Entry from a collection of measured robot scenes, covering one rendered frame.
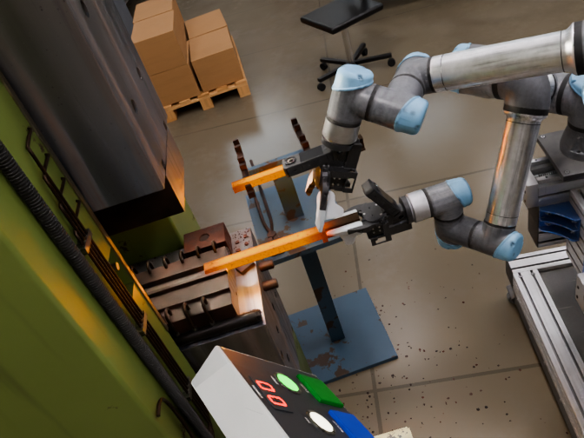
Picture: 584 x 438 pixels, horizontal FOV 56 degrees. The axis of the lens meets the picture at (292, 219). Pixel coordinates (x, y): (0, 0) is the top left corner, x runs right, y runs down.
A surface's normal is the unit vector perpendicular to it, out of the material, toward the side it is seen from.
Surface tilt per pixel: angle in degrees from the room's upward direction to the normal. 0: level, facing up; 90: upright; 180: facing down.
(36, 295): 90
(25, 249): 90
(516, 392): 0
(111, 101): 90
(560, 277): 0
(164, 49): 90
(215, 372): 30
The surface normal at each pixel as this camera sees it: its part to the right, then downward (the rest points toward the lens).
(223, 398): -0.62, -0.37
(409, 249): -0.26, -0.74
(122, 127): 0.16, 0.60
